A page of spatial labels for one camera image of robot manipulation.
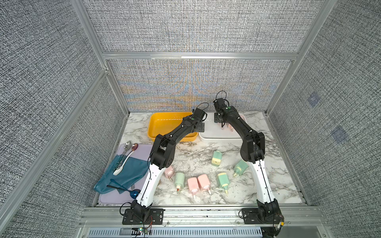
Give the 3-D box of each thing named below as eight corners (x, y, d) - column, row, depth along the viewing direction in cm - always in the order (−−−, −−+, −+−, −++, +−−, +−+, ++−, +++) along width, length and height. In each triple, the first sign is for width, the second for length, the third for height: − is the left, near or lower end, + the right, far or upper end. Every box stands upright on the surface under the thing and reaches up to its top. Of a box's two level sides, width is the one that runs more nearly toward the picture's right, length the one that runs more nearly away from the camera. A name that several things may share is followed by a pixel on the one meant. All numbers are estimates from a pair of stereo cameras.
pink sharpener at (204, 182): (198, 193, 83) (198, 189, 77) (197, 179, 88) (198, 174, 82) (209, 193, 83) (210, 189, 77) (208, 179, 88) (209, 174, 82)
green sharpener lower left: (175, 191, 82) (174, 187, 77) (176, 177, 88) (175, 172, 82) (184, 192, 82) (184, 187, 77) (184, 177, 88) (184, 172, 82)
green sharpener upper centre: (210, 165, 93) (212, 160, 88) (212, 155, 98) (214, 149, 93) (219, 167, 92) (220, 162, 87) (220, 157, 97) (222, 151, 92)
